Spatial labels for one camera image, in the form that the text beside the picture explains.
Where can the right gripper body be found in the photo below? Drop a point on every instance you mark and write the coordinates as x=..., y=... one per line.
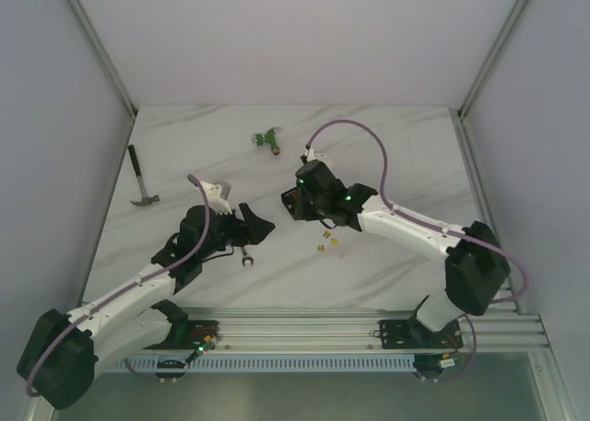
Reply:
x=323, y=206

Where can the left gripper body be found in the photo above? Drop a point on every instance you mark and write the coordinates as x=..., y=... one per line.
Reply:
x=237, y=230

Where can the black fuse box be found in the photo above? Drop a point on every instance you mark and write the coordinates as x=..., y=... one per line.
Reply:
x=300, y=205

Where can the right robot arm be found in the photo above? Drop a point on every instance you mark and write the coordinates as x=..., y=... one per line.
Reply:
x=474, y=265

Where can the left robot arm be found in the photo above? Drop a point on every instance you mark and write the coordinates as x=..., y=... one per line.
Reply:
x=67, y=351

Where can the silver combination wrench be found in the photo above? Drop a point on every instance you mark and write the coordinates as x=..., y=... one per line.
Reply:
x=247, y=259

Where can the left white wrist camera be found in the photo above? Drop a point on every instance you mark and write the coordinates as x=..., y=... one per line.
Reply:
x=217, y=195

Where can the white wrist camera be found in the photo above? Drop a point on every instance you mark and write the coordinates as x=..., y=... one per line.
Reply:
x=217, y=195
x=309, y=154

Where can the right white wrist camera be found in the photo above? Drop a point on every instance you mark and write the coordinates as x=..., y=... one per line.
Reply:
x=309, y=154

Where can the hammer with black handle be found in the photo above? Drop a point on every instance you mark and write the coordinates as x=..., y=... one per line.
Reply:
x=146, y=200

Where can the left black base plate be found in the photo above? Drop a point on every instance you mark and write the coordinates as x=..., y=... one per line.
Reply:
x=188, y=335

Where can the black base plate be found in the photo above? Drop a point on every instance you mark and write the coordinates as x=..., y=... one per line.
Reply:
x=410, y=334
x=188, y=335

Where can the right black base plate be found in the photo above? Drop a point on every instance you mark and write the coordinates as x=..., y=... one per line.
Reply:
x=410, y=334

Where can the white slotted cable duct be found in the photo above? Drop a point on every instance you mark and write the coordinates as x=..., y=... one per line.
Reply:
x=279, y=363

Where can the aluminium frame rail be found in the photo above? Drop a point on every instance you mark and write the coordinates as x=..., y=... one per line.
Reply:
x=306, y=331

